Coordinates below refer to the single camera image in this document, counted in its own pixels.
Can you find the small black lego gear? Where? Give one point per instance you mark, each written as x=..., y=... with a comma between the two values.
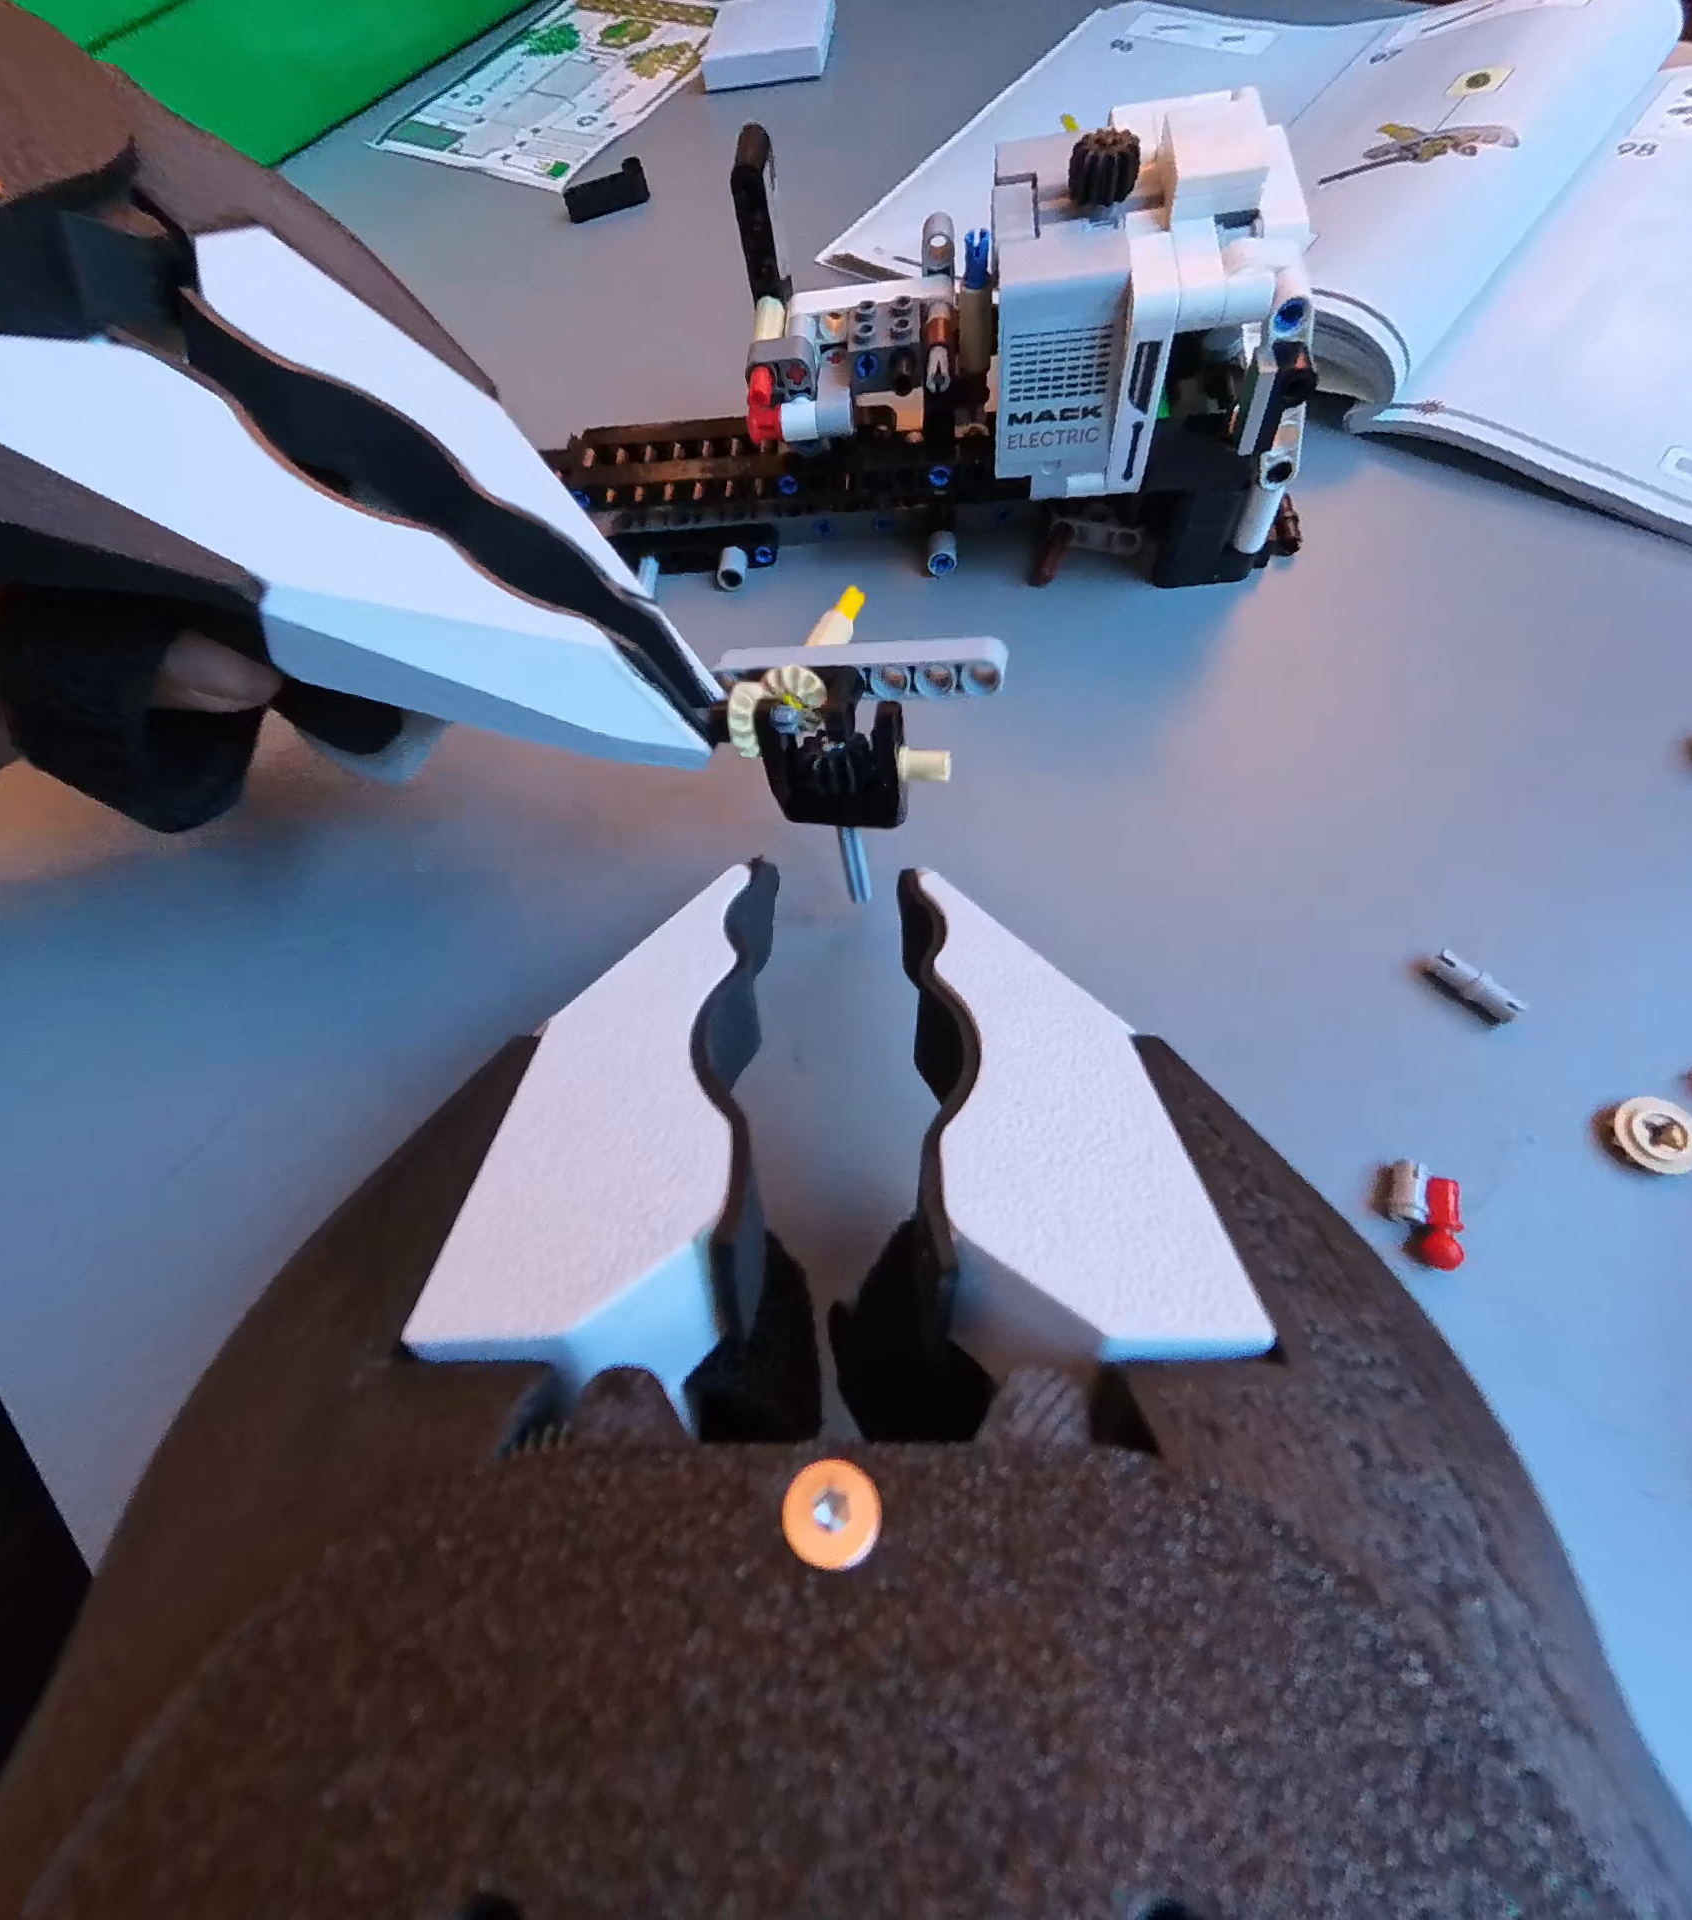
x=831, y=769

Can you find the lego instruction booklet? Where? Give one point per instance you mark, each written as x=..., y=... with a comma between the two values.
x=1536, y=225

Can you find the green plastic bin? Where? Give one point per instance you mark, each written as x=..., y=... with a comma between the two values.
x=260, y=61

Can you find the black lego angle piece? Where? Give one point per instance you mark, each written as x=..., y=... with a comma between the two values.
x=607, y=191

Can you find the black lego connector frame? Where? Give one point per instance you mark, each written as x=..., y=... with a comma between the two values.
x=860, y=788

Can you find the white lego truck model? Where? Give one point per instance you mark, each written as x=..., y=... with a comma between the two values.
x=1070, y=330

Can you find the light grey lego connector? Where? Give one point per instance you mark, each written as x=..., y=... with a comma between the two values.
x=1401, y=1188

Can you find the sticker sheet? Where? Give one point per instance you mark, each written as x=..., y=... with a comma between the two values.
x=546, y=90

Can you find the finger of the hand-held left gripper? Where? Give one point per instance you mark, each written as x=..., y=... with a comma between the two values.
x=381, y=601
x=471, y=434

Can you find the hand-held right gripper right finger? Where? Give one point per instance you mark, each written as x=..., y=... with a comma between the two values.
x=1086, y=1184

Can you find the grey lego axle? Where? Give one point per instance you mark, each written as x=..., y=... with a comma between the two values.
x=854, y=867

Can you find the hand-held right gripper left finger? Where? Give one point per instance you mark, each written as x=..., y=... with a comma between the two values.
x=591, y=1184

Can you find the grey beam gear assembly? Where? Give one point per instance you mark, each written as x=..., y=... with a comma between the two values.
x=937, y=660

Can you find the light grey lego pin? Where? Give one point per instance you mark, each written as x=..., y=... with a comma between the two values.
x=1472, y=991

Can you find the small white box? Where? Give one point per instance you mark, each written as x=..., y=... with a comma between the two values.
x=769, y=42

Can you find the small tan lego gear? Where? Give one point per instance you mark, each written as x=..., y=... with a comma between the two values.
x=1656, y=1134

